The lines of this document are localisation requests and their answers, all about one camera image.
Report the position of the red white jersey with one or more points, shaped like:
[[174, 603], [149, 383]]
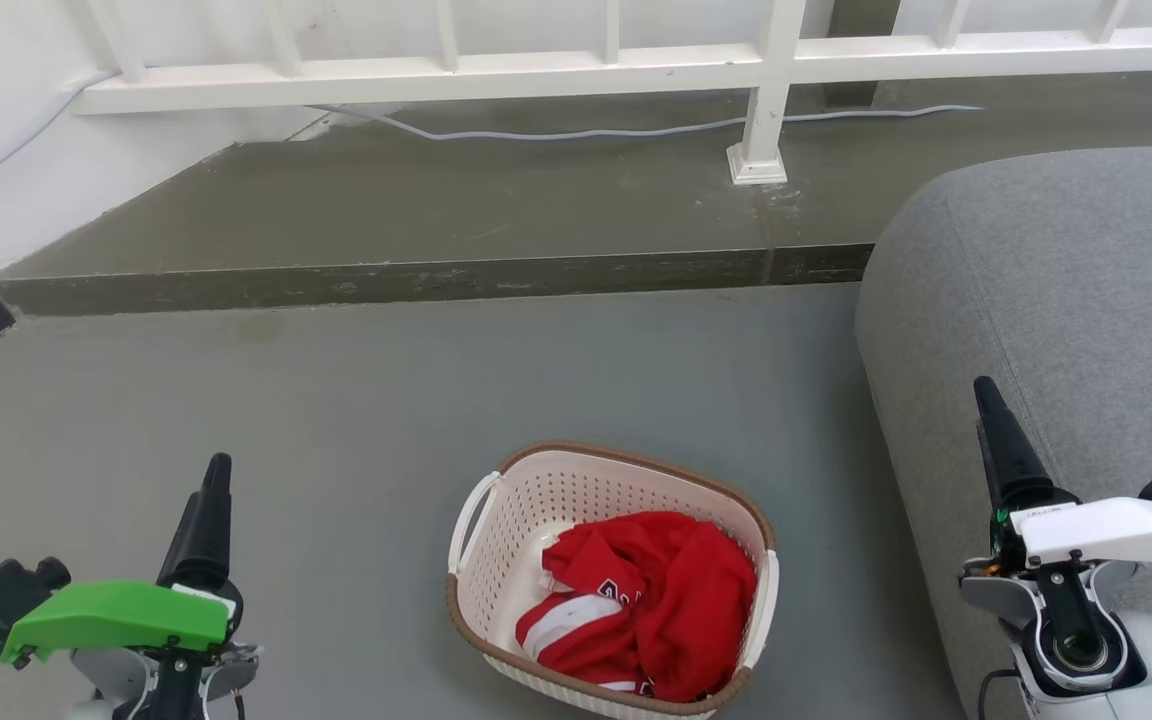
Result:
[[676, 600]]

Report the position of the grey fabric sofa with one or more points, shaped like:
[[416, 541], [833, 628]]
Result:
[[1066, 300]]

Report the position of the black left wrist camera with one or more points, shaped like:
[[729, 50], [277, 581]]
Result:
[[1, 595]]

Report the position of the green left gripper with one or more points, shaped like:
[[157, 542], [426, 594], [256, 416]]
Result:
[[116, 615]]

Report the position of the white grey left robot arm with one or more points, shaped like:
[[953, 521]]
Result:
[[121, 680]]

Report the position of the white metal railing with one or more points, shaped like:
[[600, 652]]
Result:
[[496, 75]]

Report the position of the white perforated laundry basket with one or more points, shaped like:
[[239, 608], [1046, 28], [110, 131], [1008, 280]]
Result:
[[506, 540]]

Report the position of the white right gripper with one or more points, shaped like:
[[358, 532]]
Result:
[[1116, 530]]

